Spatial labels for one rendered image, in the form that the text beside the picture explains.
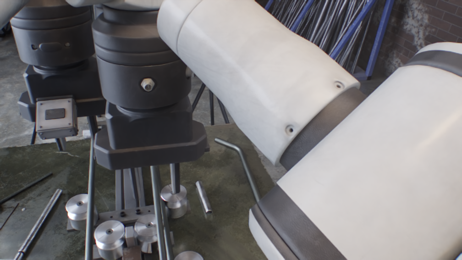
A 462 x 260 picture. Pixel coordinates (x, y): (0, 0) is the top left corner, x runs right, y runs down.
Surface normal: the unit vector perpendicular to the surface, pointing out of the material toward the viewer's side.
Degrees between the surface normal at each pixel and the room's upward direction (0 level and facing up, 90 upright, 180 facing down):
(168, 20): 85
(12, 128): 0
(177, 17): 74
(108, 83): 89
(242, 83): 69
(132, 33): 43
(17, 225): 0
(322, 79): 28
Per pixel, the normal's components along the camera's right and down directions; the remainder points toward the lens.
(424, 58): -0.66, -0.70
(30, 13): 0.04, 0.55
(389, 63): -0.96, 0.11
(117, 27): -0.15, -0.24
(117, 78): -0.38, 0.48
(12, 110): 0.06, -0.83
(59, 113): 0.19, -0.47
